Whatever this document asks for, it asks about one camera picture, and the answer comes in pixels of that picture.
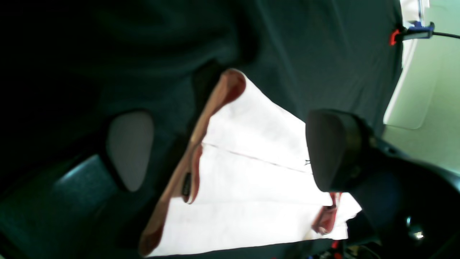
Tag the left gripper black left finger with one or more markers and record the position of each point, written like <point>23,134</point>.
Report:
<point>89,205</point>

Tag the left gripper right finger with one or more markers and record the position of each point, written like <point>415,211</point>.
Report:
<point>411,205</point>

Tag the pink T-shirt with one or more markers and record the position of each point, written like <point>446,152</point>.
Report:
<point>243,181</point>

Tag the black table cloth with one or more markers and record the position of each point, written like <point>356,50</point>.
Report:
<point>69,66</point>

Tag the white table frame left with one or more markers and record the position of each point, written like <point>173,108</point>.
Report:
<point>425,68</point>

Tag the orange blue clamp bottom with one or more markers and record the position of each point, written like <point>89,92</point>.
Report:
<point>417,31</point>

